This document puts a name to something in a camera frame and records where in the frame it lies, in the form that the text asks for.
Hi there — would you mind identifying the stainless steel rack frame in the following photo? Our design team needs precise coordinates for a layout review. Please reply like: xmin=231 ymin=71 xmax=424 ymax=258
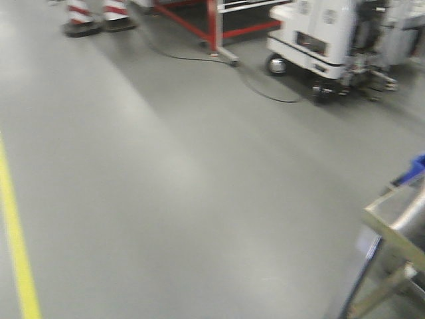
xmin=327 ymin=182 xmax=424 ymax=318

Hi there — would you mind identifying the red metal cart frame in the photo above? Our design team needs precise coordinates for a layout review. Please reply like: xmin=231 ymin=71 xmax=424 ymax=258
xmin=152 ymin=1 xmax=287 ymax=66

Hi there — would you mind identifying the right blue plastic bin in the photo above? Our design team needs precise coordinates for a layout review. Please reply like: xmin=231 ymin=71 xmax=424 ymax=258
xmin=391 ymin=152 xmax=424 ymax=187

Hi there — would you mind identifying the black floor cable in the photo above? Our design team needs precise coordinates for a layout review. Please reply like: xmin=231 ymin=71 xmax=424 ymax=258
xmin=127 ymin=6 xmax=305 ymax=104

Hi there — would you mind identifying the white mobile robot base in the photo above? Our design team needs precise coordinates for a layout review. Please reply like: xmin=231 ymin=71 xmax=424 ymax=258
xmin=266 ymin=0 xmax=424 ymax=103

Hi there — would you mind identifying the red white traffic cone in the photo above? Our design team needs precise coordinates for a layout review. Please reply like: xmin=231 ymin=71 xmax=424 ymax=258
xmin=62 ymin=0 xmax=102 ymax=38
xmin=103 ymin=0 xmax=137 ymax=33

